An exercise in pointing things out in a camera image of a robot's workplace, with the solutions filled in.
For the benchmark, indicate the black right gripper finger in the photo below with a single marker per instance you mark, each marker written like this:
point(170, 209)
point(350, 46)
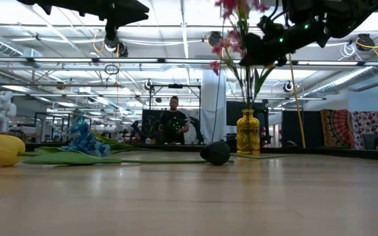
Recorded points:
point(281, 59)
point(258, 50)

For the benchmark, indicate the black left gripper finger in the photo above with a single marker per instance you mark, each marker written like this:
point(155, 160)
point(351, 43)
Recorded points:
point(128, 11)

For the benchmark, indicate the yellow artificial tulip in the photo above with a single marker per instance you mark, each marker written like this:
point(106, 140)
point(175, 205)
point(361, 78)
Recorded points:
point(0, 149)
point(258, 82)

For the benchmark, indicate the pink artificial flower bunch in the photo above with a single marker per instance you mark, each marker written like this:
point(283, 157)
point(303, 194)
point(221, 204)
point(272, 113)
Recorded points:
point(214, 67)

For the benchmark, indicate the yellow glass vase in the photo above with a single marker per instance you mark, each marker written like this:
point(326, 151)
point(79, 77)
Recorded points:
point(248, 134)

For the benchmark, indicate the black artificial tulip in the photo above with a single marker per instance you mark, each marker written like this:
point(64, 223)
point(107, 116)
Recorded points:
point(215, 153)

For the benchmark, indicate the blue artificial flower bunch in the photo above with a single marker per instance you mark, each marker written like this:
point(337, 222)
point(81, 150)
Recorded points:
point(84, 137)

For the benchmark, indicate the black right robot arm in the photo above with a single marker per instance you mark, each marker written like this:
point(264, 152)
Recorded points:
point(356, 13)

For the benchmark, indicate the black ceiling device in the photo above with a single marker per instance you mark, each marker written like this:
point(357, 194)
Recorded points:
point(148, 84)
point(215, 37)
point(288, 86)
point(121, 49)
point(365, 42)

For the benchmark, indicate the white pillar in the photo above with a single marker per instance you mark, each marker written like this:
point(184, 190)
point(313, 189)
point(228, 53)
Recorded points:
point(213, 98)

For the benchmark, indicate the black monitor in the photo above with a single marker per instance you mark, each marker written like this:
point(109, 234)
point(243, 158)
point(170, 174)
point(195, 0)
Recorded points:
point(231, 113)

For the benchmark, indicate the black partition panel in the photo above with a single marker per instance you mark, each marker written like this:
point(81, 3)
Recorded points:
point(310, 128)
point(148, 118)

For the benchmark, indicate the orange patterned cloth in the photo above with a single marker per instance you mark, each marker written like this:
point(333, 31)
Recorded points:
point(336, 128)

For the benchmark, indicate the dark black tulip flower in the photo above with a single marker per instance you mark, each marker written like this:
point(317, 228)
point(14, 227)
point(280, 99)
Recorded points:
point(340, 152)

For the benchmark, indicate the purple white patterned cloth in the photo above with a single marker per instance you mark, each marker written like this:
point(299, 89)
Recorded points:
point(369, 126)

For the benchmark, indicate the white robot figure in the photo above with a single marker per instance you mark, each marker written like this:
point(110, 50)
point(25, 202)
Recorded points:
point(3, 109)

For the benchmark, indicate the black gantry frame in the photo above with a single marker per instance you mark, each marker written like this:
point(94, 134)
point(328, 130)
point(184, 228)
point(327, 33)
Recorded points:
point(176, 86)

